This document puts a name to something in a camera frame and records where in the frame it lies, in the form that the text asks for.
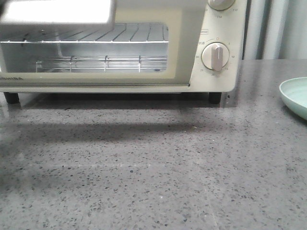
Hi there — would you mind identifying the oven glass door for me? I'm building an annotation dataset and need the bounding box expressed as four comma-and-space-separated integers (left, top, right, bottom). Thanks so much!
0, 0, 207, 88

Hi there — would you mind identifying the right black oven foot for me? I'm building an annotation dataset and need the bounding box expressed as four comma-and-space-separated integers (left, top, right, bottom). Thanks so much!
209, 92, 222, 104

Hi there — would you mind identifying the black oven foot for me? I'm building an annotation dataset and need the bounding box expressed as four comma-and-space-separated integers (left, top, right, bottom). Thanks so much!
4, 92, 20, 104
209, 92, 222, 104

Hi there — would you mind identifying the cream toaster oven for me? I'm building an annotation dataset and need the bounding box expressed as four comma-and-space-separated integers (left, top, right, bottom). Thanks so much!
0, 0, 247, 94

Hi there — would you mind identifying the left black oven foot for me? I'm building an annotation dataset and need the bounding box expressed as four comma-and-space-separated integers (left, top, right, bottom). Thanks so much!
4, 92, 20, 104

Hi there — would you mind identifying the lower timer knob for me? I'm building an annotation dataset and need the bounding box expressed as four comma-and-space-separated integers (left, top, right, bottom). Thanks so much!
201, 42, 230, 72

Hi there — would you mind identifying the upper temperature knob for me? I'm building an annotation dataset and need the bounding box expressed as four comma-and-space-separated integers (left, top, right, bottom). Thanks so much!
208, 0, 235, 11

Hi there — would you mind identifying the light green plate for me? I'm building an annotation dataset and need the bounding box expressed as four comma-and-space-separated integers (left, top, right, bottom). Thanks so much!
279, 77, 307, 120

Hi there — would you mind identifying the oven wire rack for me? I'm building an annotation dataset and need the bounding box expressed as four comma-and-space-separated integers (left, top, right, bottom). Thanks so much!
0, 23, 169, 73

